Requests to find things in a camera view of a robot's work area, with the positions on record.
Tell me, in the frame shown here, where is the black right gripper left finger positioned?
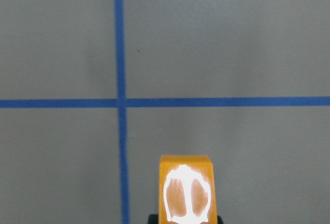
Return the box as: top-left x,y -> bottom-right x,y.
147,214 -> 159,224

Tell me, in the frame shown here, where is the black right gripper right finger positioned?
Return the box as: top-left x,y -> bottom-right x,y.
217,216 -> 223,224

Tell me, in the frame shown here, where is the orange trapezoid block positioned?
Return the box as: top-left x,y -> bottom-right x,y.
158,155 -> 218,224

